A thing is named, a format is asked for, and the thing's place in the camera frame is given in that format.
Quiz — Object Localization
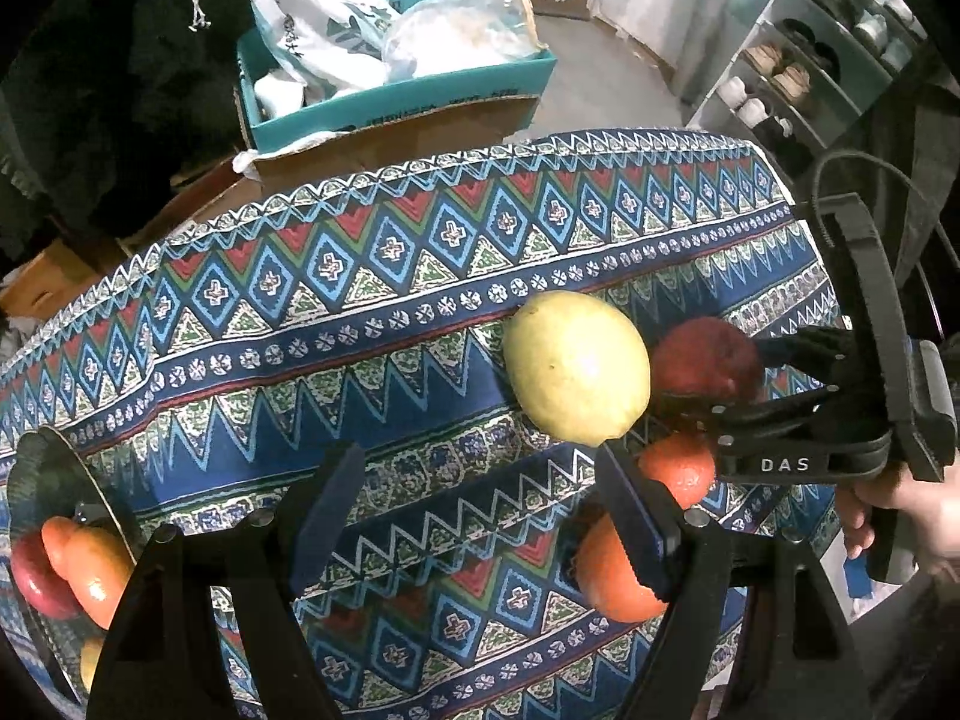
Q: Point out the clear plastic bag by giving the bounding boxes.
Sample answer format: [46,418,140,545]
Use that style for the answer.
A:
[382,0,545,80]

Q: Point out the black hooded coat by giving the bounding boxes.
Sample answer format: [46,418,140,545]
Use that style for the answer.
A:
[0,0,256,256]

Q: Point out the black cable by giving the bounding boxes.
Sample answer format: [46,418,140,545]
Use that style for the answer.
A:
[810,151,946,338]

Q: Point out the cardboard box with red label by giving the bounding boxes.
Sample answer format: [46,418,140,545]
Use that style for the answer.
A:
[0,157,256,316]

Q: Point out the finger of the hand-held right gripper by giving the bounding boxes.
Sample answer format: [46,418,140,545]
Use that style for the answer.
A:
[750,328,863,391]
[656,388,845,437]

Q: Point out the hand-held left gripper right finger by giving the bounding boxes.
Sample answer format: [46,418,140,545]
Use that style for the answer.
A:
[598,441,875,720]

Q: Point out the grey shoe rack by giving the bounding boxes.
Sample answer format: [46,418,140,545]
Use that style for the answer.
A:
[686,0,923,173]

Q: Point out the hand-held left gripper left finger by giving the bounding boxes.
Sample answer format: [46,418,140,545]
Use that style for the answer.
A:
[86,441,366,720]

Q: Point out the teal box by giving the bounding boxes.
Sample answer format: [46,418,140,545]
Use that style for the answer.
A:
[236,0,557,151]

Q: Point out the large orange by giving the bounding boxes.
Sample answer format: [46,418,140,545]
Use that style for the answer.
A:
[574,514,670,623]

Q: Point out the red apple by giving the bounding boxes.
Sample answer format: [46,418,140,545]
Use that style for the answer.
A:
[649,317,766,413]
[10,532,76,621]

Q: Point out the clear glass bowl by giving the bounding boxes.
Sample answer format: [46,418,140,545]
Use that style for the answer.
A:
[7,426,143,706]

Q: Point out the blue patterned tablecloth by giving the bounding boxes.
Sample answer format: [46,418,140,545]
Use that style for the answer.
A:
[0,129,852,720]

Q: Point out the white patterned bag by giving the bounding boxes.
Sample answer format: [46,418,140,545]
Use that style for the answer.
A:
[176,0,391,102]

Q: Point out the person's right hand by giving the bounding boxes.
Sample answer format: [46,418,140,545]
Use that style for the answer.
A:
[836,457,960,578]

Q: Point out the medium orange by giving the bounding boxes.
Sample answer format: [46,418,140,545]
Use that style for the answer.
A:
[639,431,719,511]

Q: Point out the large yellow-green fruit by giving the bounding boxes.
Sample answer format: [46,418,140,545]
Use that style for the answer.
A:
[501,291,652,447]

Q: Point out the assorted shoes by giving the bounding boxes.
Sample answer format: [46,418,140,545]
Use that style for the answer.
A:
[716,0,912,143]

